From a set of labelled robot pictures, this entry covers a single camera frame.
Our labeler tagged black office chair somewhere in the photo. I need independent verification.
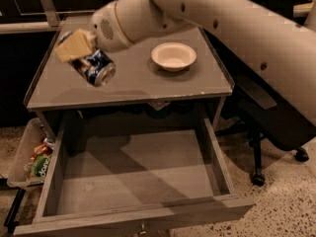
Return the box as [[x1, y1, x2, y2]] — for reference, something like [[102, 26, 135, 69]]
[[215, 0, 316, 188]]

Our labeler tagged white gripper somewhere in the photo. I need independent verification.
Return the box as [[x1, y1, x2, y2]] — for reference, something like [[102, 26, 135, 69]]
[[54, 1, 132, 63]]

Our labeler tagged green snack bag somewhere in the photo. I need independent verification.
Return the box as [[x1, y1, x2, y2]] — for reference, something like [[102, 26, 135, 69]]
[[30, 153, 51, 178]]

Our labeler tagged metal rail with brackets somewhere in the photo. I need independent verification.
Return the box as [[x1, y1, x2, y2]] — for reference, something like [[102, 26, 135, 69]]
[[0, 0, 315, 31]]

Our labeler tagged open grey top drawer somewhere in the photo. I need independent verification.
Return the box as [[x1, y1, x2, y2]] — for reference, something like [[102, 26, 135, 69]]
[[14, 116, 254, 237]]

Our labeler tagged grey cabinet with glass top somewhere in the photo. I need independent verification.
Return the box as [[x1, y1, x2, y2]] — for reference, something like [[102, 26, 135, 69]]
[[25, 16, 233, 126]]

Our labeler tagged blue pepsi can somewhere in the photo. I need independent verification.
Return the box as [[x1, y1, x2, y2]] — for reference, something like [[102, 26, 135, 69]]
[[58, 32, 116, 87]]

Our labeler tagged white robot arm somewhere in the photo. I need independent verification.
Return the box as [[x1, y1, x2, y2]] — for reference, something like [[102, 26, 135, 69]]
[[55, 0, 316, 124]]

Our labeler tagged orange snack packet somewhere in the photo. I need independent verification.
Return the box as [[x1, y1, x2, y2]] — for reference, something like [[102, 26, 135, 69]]
[[31, 144, 52, 161]]

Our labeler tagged clear plastic storage bin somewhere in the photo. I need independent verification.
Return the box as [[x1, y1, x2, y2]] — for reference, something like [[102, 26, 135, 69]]
[[7, 118, 55, 190]]

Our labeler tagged white paper bowl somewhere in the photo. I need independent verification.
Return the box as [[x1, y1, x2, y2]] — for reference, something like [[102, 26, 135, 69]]
[[151, 42, 197, 72]]

